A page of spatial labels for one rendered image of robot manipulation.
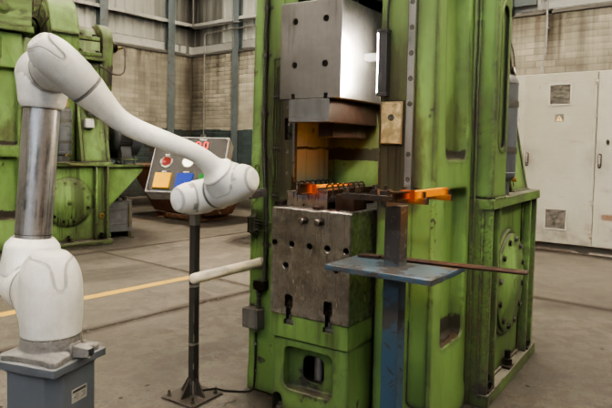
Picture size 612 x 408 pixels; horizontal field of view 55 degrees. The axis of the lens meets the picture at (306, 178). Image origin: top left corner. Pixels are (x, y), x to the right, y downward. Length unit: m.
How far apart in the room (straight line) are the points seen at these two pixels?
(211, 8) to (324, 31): 10.03
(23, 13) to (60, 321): 5.61
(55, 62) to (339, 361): 1.52
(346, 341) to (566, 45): 6.43
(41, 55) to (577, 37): 7.24
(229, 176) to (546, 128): 6.12
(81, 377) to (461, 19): 2.05
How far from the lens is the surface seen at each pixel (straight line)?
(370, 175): 2.85
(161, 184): 2.64
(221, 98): 11.71
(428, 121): 2.37
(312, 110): 2.45
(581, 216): 7.50
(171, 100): 12.06
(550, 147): 7.56
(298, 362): 2.62
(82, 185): 7.09
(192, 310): 2.82
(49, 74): 1.72
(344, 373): 2.46
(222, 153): 2.64
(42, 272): 1.67
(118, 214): 7.71
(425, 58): 2.40
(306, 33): 2.51
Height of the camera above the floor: 1.16
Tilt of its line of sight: 3 degrees down
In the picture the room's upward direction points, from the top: 1 degrees clockwise
